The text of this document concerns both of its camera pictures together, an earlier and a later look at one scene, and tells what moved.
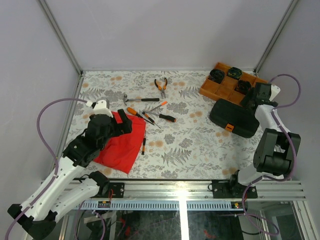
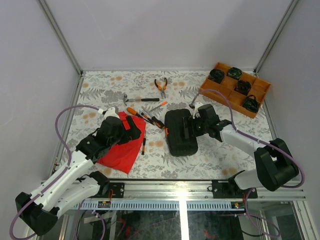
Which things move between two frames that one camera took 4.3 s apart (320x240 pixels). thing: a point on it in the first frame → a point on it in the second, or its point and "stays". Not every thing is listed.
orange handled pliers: (162, 91) stays
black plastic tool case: (234, 118) → (178, 145)
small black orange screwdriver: (143, 146) stays
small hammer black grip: (143, 99) stays
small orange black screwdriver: (149, 118) stays
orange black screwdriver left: (133, 111) stays
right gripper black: (275, 104) → (191, 122)
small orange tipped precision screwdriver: (161, 104) stays
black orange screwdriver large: (165, 117) → (157, 122)
